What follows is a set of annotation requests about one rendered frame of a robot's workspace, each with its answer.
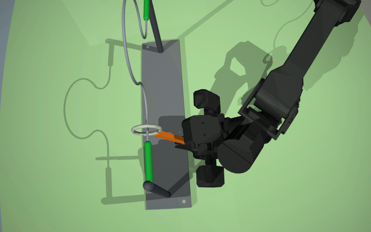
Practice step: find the orange bar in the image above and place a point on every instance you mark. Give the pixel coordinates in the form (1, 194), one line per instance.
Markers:
(159, 133)

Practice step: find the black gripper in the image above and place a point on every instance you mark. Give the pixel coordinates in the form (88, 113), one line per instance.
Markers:
(209, 175)

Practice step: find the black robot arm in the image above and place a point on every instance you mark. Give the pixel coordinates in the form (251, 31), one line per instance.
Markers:
(277, 97)

